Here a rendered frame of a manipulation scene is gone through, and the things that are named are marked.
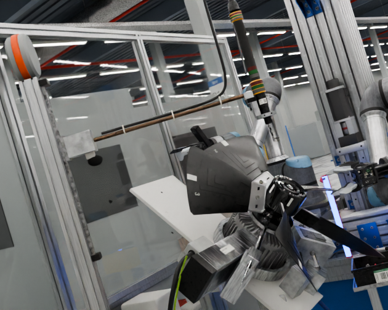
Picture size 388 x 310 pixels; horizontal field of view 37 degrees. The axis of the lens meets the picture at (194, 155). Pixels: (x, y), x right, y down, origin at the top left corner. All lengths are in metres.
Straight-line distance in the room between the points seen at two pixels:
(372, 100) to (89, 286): 1.22
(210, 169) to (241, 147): 0.33
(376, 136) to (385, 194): 0.23
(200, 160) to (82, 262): 0.52
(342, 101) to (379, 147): 0.63
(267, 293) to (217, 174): 0.40
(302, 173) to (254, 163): 0.81
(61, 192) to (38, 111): 0.27
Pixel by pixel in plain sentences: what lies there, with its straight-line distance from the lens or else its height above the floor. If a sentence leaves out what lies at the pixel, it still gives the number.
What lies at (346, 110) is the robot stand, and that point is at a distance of 2.76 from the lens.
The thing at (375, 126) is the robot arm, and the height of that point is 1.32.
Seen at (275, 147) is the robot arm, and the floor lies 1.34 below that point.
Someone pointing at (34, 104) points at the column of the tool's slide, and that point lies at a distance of 1.94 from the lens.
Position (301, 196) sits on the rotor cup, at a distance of 1.81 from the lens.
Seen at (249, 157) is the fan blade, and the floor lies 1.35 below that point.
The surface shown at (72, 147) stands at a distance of 1.90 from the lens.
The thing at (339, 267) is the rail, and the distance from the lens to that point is 2.34.
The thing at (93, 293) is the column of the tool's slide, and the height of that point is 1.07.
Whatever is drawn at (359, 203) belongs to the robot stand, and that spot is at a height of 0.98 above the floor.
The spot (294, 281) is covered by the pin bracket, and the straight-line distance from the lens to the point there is 1.86.
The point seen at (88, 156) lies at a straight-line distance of 1.92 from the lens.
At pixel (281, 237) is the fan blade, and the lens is 1.55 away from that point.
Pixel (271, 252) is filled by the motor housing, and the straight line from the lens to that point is 1.85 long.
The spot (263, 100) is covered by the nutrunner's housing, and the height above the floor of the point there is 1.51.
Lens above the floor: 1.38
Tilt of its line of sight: 1 degrees up
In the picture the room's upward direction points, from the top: 17 degrees counter-clockwise
